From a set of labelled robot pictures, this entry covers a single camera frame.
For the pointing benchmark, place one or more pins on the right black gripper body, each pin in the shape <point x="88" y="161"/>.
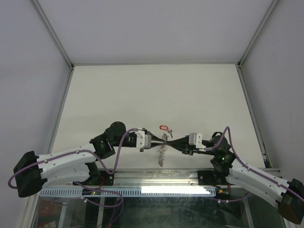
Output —
<point x="192" y="150"/>

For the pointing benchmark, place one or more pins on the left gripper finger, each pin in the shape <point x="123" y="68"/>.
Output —
<point x="156" y="139"/>
<point x="153" y="144"/>

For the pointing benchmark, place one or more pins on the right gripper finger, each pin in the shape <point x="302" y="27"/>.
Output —
<point x="179" y="147"/>
<point x="184" y="140"/>

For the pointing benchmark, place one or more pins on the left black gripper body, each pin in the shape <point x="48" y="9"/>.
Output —
<point x="142" y="150"/>

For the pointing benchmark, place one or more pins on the silver key red tag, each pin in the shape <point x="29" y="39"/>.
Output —
<point x="167" y="129"/>

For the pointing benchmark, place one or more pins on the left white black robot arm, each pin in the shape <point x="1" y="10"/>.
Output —
<point x="34" y="172"/>

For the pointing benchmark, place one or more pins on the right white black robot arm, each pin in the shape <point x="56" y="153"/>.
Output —
<point x="286" y="196"/>

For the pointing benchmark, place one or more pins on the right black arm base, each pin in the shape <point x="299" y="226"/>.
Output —
<point x="212" y="178"/>

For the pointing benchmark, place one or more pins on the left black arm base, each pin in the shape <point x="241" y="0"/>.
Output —
<point x="99" y="178"/>

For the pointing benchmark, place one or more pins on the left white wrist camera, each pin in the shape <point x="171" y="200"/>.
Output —
<point x="143" y="139"/>

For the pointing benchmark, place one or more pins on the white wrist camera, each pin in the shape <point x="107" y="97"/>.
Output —
<point x="195" y="139"/>
<point x="143" y="139"/>

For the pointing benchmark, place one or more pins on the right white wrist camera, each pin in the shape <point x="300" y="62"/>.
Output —
<point x="195" y="139"/>

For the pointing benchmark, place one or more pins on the aluminium mounting rail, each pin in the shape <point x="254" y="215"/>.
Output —
<point x="124" y="177"/>

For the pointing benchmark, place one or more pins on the white slotted cable duct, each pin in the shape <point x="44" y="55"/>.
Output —
<point x="149" y="191"/>

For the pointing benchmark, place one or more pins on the left aluminium frame post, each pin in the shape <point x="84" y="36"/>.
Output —
<point x="50" y="30"/>

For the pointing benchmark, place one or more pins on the aluminium frame post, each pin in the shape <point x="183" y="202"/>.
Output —
<point x="50" y="30"/>
<point x="258" y="32"/>

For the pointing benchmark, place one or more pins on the right aluminium frame post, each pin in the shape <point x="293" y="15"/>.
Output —
<point x="258" y="32"/>

